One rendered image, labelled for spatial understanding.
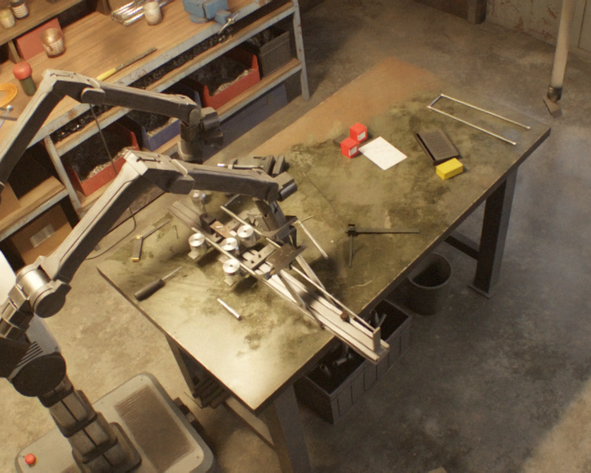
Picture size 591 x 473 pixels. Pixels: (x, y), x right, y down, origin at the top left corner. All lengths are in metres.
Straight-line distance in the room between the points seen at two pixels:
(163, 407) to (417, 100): 1.52
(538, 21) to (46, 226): 3.33
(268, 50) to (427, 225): 1.97
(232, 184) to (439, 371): 1.47
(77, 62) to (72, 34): 0.32
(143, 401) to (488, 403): 1.36
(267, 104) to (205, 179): 2.44
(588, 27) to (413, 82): 2.06
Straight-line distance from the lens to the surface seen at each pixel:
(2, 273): 1.79
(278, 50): 3.91
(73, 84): 1.81
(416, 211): 2.19
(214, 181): 1.65
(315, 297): 1.94
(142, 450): 2.54
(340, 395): 2.61
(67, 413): 2.19
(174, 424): 2.55
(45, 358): 1.89
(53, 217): 3.42
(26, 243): 3.42
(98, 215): 1.49
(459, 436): 2.72
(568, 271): 3.27
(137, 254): 2.20
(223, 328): 1.96
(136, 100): 1.95
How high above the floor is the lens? 2.45
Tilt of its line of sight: 47 degrees down
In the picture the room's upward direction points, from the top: 9 degrees counter-clockwise
